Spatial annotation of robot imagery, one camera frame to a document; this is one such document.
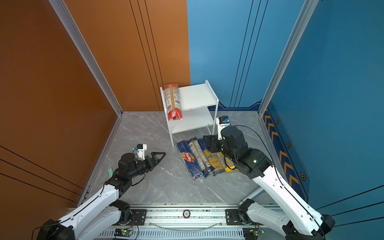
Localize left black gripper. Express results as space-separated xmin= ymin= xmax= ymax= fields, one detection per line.
xmin=128 ymin=152 xmax=166 ymax=181

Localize blue Barilla spaghetti bag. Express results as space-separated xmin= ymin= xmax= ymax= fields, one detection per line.
xmin=177 ymin=140 xmax=203 ymax=180

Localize red spaghetti bag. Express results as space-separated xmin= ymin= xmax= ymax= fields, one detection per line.
xmin=164 ymin=84 xmax=183 ymax=121

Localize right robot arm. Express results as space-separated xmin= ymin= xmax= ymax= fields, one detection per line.
xmin=203 ymin=126 xmax=335 ymax=240

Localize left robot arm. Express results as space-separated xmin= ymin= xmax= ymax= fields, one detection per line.
xmin=37 ymin=152 xmax=166 ymax=240

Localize white two-tier shelf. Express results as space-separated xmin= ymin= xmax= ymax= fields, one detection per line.
xmin=166 ymin=80 xmax=219 ymax=147

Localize blue yellow spaghetti bag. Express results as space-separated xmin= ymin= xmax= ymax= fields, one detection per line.
xmin=198 ymin=139 xmax=225 ymax=176

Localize clear white-label spaghetti bag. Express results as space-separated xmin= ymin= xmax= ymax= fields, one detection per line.
xmin=188 ymin=138 xmax=213 ymax=178

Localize green connector block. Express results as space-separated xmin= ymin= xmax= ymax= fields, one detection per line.
xmin=108 ymin=169 xmax=114 ymax=178

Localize left circuit board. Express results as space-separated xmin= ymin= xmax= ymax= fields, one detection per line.
xmin=114 ymin=229 xmax=134 ymax=238

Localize circuit board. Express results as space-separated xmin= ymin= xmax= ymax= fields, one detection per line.
xmin=243 ymin=228 xmax=265 ymax=240
xmin=114 ymin=229 xmax=134 ymax=238

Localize right circuit board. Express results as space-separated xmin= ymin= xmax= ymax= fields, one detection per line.
xmin=243 ymin=228 xmax=265 ymax=240

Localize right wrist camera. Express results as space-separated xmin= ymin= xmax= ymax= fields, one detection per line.
xmin=216 ymin=116 xmax=231 ymax=141

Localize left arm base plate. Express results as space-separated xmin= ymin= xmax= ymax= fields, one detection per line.
xmin=116 ymin=209 xmax=147 ymax=226

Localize round rail knob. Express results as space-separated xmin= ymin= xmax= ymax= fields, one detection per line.
xmin=183 ymin=210 xmax=191 ymax=219

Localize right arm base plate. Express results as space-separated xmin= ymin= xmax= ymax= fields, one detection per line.
xmin=225 ymin=209 xmax=261 ymax=227

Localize aluminium front rail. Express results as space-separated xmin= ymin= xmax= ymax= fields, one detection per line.
xmin=93 ymin=205 xmax=285 ymax=240

